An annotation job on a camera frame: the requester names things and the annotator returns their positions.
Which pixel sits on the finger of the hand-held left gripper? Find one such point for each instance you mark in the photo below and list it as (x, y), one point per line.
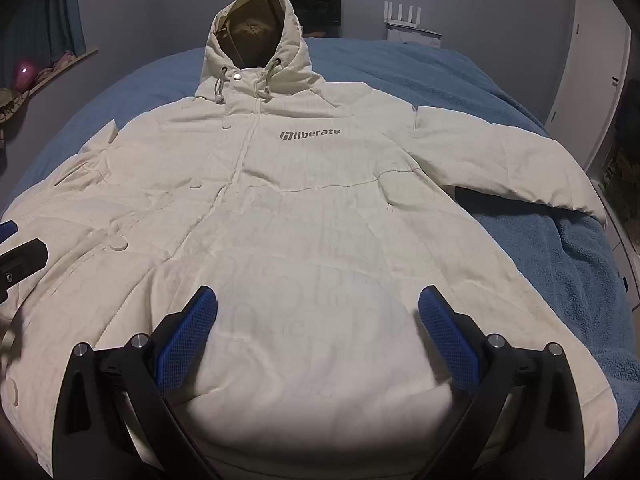
(22, 257)
(7, 231)

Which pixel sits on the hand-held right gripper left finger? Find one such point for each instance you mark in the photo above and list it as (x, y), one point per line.
(187, 340)

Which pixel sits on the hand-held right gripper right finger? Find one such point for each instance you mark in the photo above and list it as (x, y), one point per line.
(447, 340)

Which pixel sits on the white hooded padded jacket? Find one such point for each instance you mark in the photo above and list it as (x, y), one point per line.
(320, 210)

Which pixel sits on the blue fleece blanket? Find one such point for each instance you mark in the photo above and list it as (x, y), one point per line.
(550, 270)

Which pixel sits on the patterned cloth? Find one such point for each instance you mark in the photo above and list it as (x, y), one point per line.
(11, 105)

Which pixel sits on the pink ball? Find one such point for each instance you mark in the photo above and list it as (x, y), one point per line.
(25, 74)

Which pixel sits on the pink soft toy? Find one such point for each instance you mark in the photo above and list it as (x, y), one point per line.
(63, 61)

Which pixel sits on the wooden window sill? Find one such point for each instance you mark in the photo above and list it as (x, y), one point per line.
(75, 60)

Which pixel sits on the blue curtain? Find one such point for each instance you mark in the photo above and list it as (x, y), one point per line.
(45, 10)

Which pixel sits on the white router with antennas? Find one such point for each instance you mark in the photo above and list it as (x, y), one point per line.
(412, 30)

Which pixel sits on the white door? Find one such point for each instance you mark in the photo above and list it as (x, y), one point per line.
(590, 60)

